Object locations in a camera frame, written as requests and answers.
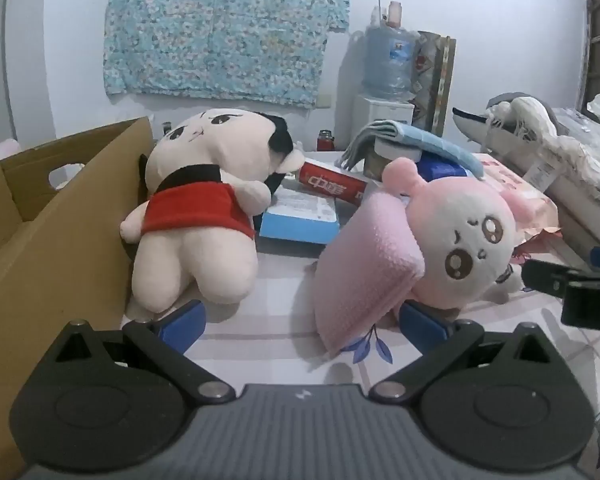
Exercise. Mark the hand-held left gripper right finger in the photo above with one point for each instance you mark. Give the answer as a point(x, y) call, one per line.
point(422, 327)

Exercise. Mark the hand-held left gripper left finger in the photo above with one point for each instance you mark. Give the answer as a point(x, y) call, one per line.
point(182, 325)

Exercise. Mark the cream plush doll red top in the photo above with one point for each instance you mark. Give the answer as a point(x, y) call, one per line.
point(195, 265)

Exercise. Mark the pink towel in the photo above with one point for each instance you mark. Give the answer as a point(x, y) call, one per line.
point(360, 280)

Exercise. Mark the pink round plush toy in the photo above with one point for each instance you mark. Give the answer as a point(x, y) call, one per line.
point(460, 230)

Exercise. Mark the brown cardboard box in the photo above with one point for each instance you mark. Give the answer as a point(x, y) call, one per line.
point(55, 240)

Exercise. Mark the small brown box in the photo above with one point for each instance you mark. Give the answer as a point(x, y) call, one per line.
point(379, 166)

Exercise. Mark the light blue towel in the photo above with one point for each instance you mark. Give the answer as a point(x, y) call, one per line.
point(440, 147)

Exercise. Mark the red toothpaste box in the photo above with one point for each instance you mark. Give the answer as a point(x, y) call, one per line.
point(330, 180)

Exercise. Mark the pink tissue packet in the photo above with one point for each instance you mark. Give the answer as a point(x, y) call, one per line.
point(520, 185)

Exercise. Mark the white knitted blanket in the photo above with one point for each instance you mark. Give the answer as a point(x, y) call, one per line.
point(575, 155)

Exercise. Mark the grey plush toy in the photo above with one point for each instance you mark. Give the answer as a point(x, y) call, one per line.
point(485, 127)

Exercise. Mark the white and blue flat box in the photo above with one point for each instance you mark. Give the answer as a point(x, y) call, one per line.
point(300, 210)

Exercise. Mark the grey striped towel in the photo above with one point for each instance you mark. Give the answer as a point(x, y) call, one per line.
point(365, 142)

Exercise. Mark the small red bottle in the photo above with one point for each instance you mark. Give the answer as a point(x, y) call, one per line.
point(325, 141)

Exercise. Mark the white water dispenser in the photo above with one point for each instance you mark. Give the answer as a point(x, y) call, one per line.
point(380, 115)

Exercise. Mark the rolled patterned mat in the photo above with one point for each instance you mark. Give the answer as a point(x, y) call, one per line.
point(432, 85)

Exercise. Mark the blue water jug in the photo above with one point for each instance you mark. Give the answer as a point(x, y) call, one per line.
point(387, 65)

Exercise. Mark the pink bottle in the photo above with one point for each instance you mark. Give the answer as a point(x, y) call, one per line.
point(395, 14)

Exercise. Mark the wall socket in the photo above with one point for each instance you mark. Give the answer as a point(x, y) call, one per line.
point(323, 101)

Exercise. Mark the floral cloth on wall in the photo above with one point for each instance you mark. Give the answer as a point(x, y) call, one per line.
point(220, 35)

